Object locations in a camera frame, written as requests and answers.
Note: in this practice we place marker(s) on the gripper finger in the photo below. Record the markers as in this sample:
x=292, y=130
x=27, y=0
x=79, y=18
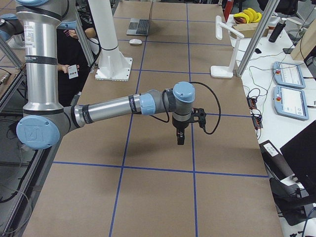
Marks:
x=178, y=139
x=182, y=139

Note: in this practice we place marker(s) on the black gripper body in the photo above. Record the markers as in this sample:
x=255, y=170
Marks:
x=179, y=126

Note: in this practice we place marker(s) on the white computer mouse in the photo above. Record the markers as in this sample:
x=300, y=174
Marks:
x=135, y=42

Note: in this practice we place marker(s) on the grey laptop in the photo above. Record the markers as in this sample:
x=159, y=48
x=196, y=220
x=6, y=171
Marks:
x=140, y=27

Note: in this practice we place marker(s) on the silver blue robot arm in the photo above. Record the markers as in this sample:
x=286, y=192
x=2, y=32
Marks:
x=45, y=120
x=10, y=26

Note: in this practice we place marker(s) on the lower blue teach pendant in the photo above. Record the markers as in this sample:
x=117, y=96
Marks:
x=290, y=102

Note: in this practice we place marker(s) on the blue teach pendant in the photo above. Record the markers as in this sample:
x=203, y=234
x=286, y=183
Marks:
x=290, y=102
x=288, y=74

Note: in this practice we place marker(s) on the cardboard box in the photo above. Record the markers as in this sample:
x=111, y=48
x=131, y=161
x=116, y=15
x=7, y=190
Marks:
x=247, y=30

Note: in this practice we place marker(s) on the black monitor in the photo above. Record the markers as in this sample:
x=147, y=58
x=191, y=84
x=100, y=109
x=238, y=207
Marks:
x=300, y=154

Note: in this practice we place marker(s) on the upper blue teach pendant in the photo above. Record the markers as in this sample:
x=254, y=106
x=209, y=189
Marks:
x=288, y=74

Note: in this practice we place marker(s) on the person in black clothes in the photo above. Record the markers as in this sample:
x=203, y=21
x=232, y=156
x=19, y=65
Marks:
x=70, y=52

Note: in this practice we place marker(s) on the yellow bananas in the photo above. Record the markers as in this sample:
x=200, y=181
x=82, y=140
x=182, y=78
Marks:
x=248, y=15

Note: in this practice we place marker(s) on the red bottle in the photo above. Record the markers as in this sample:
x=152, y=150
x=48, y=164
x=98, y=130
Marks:
x=228, y=7

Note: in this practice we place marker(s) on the black water bottle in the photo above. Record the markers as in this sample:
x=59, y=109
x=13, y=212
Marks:
x=277, y=30

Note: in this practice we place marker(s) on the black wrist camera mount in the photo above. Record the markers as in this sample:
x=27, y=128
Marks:
x=198, y=115

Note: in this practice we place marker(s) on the white pedestal column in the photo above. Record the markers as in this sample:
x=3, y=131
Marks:
x=112, y=64

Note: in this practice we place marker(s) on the aluminium frame post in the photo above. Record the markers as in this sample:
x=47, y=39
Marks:
x=270, y=8

